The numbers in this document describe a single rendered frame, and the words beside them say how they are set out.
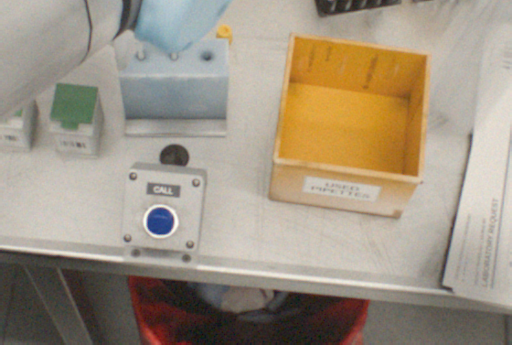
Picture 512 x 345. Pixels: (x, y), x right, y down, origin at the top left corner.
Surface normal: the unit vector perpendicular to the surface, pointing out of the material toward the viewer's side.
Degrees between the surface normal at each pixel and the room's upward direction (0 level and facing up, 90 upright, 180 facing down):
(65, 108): 0
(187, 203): 30
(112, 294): 0
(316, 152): 0
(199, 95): 90
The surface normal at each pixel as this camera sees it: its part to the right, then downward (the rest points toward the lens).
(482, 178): 0.04, -0.39
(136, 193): 0.00, 0.11
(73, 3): 0.79, -0.02
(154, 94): 0.02, 0.92
